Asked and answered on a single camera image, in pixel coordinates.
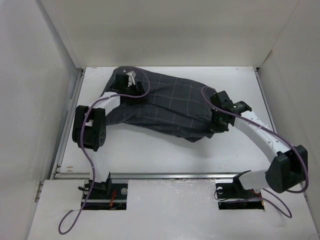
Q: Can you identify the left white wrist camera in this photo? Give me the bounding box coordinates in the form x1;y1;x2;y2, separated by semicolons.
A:
125;71;136;87

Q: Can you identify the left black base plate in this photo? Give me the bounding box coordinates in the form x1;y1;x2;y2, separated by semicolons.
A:
78;183;128;211

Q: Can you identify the dark grey checked pillowcase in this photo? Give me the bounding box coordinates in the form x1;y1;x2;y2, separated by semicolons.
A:
103;66;222;143

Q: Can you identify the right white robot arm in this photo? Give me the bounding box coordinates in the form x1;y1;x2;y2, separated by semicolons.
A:
207;91;309;197

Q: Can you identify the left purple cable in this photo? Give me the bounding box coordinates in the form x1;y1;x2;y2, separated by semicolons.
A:
58;65;151;235

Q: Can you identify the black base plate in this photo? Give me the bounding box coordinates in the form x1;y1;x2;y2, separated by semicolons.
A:
214;171;265;210
78;183;128;211

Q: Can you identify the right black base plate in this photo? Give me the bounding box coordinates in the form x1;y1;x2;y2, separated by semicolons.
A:
214;171;265;210

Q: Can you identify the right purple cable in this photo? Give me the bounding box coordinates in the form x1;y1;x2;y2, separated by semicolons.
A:
201;86;309;219

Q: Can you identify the purple cable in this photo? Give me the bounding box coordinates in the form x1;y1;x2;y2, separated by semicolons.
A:
201;86;309;219
58;65;151;235

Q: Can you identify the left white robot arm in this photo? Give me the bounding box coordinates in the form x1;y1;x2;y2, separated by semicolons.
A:
72;72;151;199

